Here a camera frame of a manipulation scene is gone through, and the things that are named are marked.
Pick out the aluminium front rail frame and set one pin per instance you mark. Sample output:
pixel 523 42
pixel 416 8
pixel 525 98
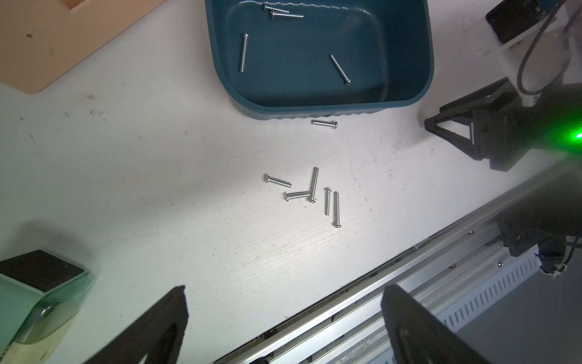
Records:
pixel 457 275

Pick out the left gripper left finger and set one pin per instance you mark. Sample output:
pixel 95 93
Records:
pixel 155 337

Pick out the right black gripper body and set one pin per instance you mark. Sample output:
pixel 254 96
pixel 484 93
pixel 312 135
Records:
pixel 553 123

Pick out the silver screw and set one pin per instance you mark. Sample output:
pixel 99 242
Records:
pixel 332 124
pixel 347 80
pixel 285 15
pixel 328 192
pixel 296 195
pixel 277 181
pixel 336 210
pixel 269 8
pixel 313 185
pixel 243 53

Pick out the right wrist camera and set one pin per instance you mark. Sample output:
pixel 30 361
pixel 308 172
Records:
pixel 536 43

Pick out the teal plastic storage box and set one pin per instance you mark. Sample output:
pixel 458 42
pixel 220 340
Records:
pixel 385 47

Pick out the green tape dispenser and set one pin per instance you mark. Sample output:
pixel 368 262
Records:
pixel 41 295

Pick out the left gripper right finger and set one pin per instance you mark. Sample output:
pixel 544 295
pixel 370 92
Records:
pixel 417 336

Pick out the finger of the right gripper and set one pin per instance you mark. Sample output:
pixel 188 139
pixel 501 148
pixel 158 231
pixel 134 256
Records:
pixel 494 97
pixel 457 129

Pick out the peach plastic file organizer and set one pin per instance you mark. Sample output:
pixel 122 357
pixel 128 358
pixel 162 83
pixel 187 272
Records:
pixel 42 40

